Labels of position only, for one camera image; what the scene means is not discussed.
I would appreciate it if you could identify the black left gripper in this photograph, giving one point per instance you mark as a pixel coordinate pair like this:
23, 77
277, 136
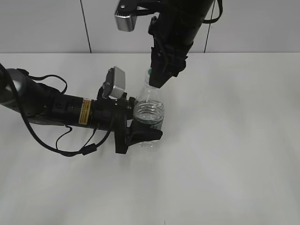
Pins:
112, 115

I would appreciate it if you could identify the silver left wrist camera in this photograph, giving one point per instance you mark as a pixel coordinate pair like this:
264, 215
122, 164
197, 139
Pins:
114, 84

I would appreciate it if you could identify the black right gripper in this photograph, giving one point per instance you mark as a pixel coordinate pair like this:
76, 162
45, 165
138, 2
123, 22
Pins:
173, 33

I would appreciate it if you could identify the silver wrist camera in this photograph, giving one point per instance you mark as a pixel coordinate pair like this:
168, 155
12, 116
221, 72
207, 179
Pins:
126, 14
114, 84

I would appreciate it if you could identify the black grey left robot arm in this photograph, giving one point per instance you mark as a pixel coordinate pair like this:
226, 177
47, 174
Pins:
41, 104

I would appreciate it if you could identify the clear plastic water bottle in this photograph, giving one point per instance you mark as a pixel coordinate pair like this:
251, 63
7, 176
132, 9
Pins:
149, 107

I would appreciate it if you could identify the white green bottle cap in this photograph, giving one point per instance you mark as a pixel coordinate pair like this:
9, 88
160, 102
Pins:
147, 77

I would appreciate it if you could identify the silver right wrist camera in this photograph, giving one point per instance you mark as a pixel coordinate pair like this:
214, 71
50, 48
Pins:
126, 14

